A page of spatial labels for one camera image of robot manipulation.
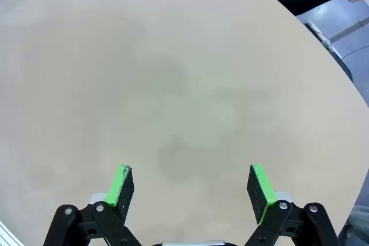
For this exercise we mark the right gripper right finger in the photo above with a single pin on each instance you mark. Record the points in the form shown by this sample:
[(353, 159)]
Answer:
[(259, 194)]

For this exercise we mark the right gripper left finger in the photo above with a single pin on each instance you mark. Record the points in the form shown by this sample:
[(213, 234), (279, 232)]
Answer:
[(121, 194)]

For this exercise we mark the white desk foot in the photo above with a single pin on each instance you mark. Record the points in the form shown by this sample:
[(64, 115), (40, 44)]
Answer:
[(320, 34)]

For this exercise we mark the white aluminium frame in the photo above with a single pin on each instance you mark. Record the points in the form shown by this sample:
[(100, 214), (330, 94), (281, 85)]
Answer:
[(7, 236)]

